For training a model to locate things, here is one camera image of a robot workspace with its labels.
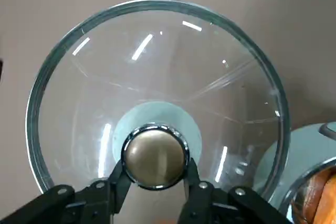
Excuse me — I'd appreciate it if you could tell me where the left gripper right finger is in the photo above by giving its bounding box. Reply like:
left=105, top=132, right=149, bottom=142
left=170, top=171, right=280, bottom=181
left=178, top=157, right=296, bottom=224

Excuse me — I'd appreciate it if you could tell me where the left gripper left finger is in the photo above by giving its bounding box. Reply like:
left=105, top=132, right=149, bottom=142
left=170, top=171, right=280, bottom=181
left=0, top=159, right=132, bottom=224

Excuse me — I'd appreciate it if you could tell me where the glass pot lid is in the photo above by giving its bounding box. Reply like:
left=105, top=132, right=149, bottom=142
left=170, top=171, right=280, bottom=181
left=25, top=0, right=291, bottom=204

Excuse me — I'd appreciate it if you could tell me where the stainless steel pot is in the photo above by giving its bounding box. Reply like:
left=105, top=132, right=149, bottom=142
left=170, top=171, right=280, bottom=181
left=251, top=122, right=336, bottom=224

